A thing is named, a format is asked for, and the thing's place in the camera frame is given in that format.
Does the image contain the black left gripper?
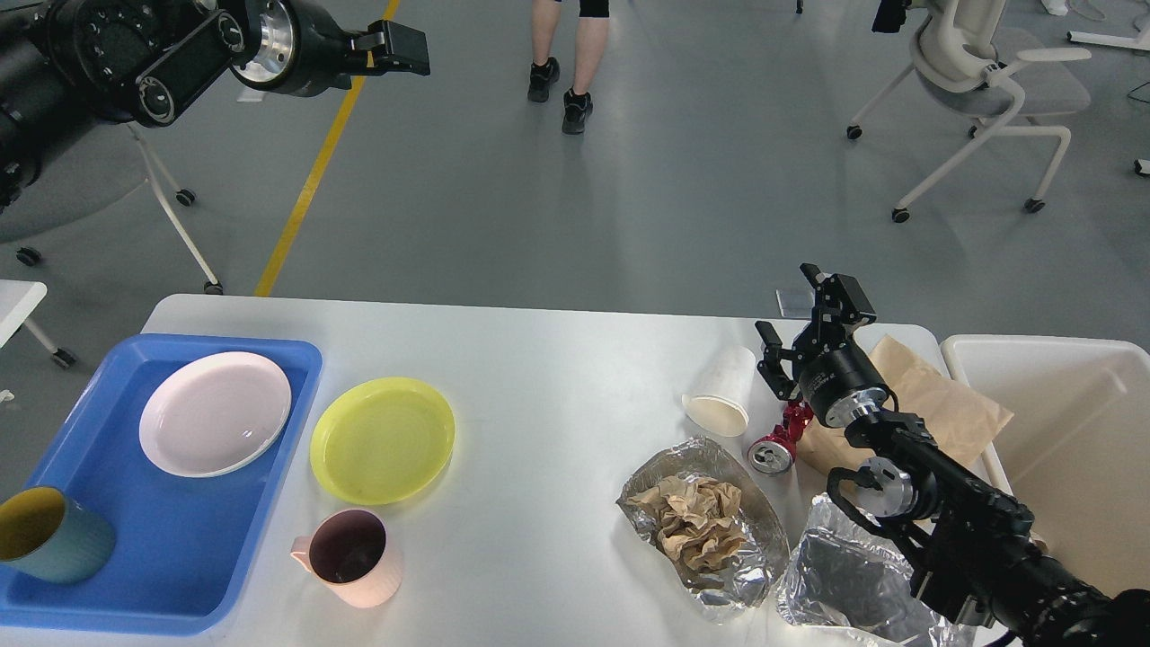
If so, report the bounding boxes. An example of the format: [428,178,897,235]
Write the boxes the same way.
[233,1,431,97]

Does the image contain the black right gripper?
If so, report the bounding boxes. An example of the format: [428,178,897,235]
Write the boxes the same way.
[756,263,892,429]

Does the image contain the yellow plastic plate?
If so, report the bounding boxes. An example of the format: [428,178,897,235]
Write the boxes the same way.
[309,377,457,504]

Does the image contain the pink ribbed mug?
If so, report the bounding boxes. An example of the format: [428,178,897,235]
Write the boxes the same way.
[290,508,405,609]

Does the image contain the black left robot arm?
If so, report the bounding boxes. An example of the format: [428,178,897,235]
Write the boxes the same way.
[1,1,430,208]

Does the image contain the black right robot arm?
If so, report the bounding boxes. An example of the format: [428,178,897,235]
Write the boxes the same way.
[756,263,1149,646]

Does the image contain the white paper cup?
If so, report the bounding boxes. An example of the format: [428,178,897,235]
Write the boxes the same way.
[682,345,756,438]

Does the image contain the crushed red soda can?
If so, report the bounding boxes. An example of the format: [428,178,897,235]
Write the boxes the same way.
[748,400,814,476]

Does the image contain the brown paper bag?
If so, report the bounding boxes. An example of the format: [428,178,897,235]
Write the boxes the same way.
[797,336,1013,473]

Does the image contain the person in white shirt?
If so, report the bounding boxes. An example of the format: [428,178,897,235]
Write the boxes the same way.
[526,0,612,136]

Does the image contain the crumpled brown paper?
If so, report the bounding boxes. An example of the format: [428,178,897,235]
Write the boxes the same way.
[624,476,748,573]

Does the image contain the foil tray with paper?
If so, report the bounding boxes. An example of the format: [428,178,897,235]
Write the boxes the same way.
[616,437,792,623]

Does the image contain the crumpled aluminium foil sheet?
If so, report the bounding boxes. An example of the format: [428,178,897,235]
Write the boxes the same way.
[776,494,975,646]

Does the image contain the beige plastic bin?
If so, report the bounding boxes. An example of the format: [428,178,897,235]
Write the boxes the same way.
[942,334,1149,596]

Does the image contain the white office chair right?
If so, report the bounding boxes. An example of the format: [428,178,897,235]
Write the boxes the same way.
[846,1,1093,224]

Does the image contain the grey office chair left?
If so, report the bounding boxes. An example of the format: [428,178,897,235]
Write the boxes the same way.
[1,124,225,295]

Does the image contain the blue plastic tray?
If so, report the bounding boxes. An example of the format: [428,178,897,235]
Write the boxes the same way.
[1,334,322,636]

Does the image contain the white side table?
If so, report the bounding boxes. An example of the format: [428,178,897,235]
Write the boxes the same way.
[1,279,77,369]

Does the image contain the teal yellow mug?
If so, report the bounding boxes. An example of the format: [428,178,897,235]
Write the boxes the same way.
[1,486,118,584]

